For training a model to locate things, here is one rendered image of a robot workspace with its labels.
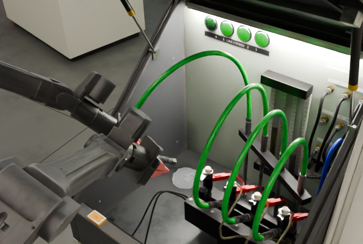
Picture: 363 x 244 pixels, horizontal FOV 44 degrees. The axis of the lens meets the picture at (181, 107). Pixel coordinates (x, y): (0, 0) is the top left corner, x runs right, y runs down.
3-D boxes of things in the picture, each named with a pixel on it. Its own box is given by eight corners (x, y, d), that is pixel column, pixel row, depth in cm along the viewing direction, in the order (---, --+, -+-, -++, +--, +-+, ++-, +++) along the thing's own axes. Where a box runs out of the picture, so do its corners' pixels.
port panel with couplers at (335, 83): (305, 161, 134) (320, 70, 116) (310, 155, 136) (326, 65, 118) (348, 180, 127) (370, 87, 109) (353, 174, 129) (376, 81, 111)
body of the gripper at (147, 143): (165, 150, 103) (143, 141, 98) (140, 187, 104) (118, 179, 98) (150, 136, 107) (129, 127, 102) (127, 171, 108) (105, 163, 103)
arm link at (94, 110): (65, 111, 114) (67, 115, 109) (81, 89, 115) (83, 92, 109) (88, 126, 117) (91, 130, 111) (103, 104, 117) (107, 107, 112)
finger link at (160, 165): (180, 169, 109) (155, 159, 102) (164, 194, 109) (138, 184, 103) (165, 155, 114) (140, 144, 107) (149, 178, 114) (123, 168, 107)
